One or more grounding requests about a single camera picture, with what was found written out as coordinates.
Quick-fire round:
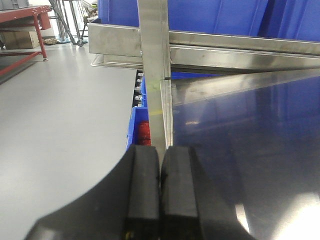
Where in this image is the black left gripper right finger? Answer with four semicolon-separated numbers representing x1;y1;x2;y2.
160;146;253;240

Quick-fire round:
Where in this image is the red object in bin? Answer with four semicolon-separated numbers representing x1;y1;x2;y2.
137;120;152;146

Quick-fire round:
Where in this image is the blue bin on upper shelf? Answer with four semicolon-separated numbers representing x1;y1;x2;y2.
97;0;320;42

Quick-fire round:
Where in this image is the red metal conveyor table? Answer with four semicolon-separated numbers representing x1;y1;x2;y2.
0;5;53;76

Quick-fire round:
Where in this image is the cardboard box under table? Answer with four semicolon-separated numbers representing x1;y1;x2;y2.
0;31;40;50

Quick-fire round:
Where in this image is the blue bin below shelf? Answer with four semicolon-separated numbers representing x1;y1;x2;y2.
125;71;221;153

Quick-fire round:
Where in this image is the stainless steel shelf rack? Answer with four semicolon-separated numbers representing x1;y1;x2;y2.
87;0;320;240

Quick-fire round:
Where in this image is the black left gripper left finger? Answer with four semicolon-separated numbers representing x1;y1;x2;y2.
25;144;160;240

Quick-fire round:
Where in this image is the wheeled metal cart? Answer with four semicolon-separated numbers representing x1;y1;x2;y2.
49;0;98;47

